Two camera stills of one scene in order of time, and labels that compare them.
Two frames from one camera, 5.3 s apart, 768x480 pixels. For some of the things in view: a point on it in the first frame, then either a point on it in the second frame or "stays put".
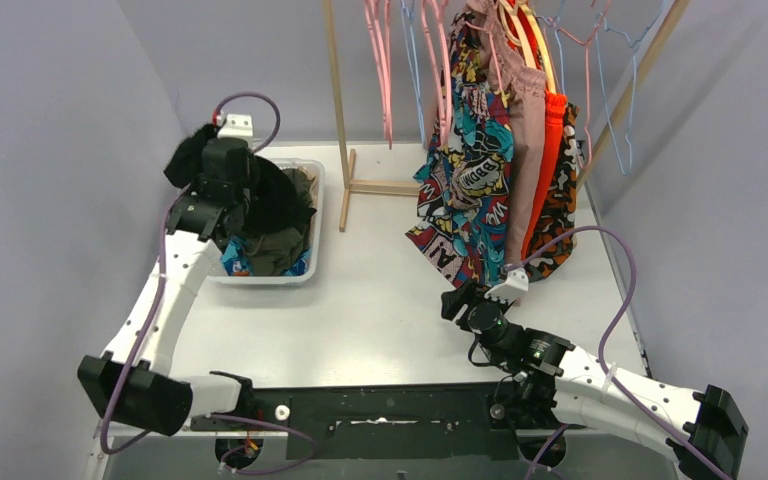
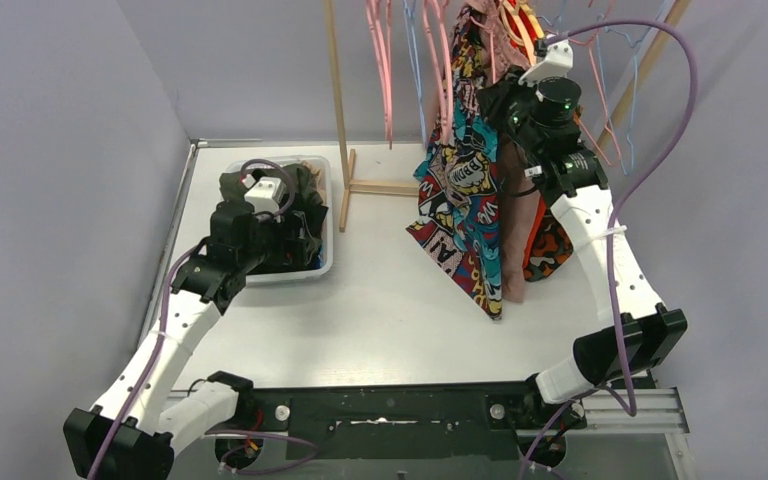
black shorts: (273, 205) -> (295, 239)
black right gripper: (466, 294) -> (495, 99)
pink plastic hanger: (382, 54) stays put
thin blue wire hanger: (415, 73) stays put
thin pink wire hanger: (381, 49) stays put
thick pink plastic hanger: (446, 119) stays put
